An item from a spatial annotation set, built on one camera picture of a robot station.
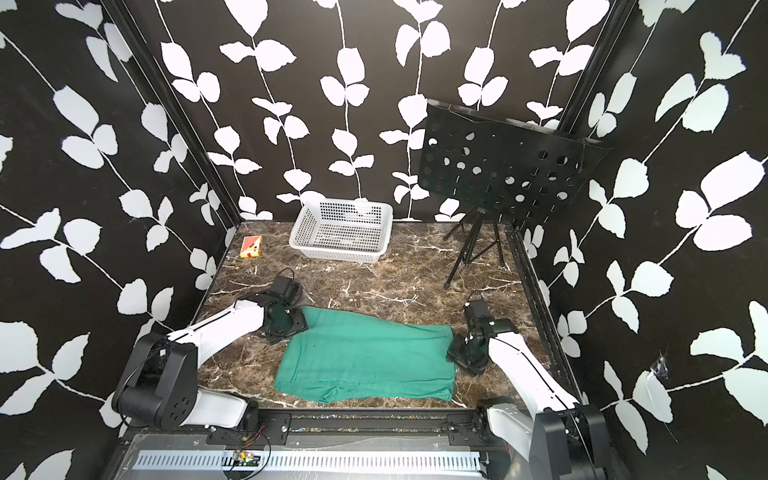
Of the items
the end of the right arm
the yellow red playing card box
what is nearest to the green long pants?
the end of the right arm

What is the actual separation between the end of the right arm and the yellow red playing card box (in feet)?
2.68

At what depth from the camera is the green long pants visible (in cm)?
80

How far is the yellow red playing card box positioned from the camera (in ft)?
3.63

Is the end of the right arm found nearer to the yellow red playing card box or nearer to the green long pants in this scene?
the green long pants

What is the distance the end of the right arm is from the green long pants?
2cm

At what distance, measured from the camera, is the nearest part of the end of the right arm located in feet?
→ 1.98

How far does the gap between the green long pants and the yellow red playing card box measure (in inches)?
14.0
